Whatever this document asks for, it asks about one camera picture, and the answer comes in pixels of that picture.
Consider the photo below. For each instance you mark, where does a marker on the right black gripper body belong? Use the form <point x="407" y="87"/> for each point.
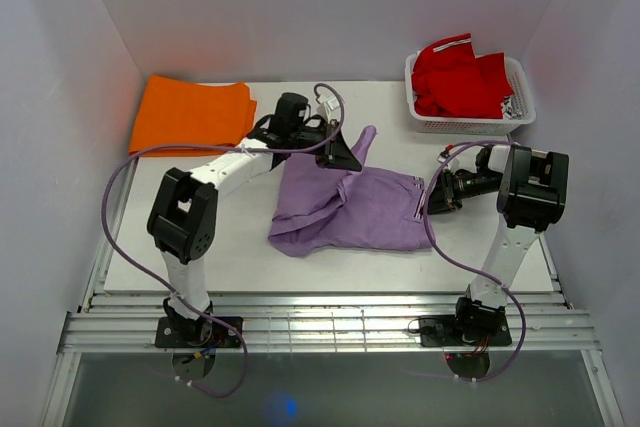
<point x="467" y="185"/>

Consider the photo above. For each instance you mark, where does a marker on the purple trousers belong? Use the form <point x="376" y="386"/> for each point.
<point x="372" y="209"/>

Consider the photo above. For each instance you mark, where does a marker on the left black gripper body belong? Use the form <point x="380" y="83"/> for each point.
<point x="304" y="138"/>

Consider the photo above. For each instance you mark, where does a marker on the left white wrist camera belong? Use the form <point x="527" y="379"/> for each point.
<point x="331" y="107"/>

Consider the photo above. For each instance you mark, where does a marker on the aluminium rail frame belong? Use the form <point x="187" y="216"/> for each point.
<point x="331" y="301"/>

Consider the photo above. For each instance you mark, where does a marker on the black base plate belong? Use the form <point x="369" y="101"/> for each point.
<point x="447" y="331"/>
<point x="227" y="334"/>

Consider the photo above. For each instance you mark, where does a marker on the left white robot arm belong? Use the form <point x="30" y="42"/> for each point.
<point x="182" y="221"/>

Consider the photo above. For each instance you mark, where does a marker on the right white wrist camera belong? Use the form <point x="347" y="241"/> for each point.
<point x="448" y="162"/>

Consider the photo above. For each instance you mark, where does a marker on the red trousers in basket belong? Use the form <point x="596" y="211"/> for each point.
<point x="449" y="80"/>

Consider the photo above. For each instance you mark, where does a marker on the white plastic basket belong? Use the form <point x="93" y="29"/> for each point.
<point x="522" y="100"/>

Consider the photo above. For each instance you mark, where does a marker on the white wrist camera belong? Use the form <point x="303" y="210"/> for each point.
<point x="331" y="107"/>
<point x="448" y="162"/>

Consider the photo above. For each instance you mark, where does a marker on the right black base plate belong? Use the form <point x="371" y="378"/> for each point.
<point x="447" y="331"/>

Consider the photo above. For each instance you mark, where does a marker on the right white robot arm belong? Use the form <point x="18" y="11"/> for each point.
<point x="531" y="189"/>

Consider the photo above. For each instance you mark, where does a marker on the folded orange trousers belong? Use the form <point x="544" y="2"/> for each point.
<point x="178" y="112"/>

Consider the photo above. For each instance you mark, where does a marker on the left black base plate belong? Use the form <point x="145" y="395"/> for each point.
<point x="227" y="334"/>

